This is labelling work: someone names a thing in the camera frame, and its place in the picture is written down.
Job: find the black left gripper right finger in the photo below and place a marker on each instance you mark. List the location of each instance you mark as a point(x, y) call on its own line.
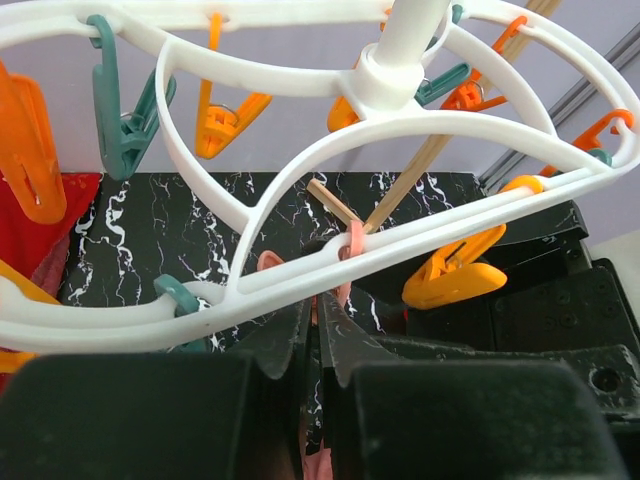
point(386, 417)

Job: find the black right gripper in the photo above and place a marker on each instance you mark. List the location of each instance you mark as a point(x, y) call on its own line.
point(558, 304)

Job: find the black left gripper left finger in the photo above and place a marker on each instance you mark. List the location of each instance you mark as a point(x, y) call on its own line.
point(234, 415)

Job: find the white plastic clip hanger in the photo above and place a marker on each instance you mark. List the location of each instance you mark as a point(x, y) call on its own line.
point(381, 91)

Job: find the yellow front clothes peg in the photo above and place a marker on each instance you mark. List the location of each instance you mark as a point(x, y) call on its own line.
point(453, 273)

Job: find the red patterned pillow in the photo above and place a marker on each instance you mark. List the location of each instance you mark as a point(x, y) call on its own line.
point(34, 255)

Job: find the teal clothes peg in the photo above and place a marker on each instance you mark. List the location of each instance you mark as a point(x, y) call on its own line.
point(123, 137)

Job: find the wooden drying rack frame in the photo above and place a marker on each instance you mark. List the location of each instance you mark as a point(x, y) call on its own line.
point(470, 96)

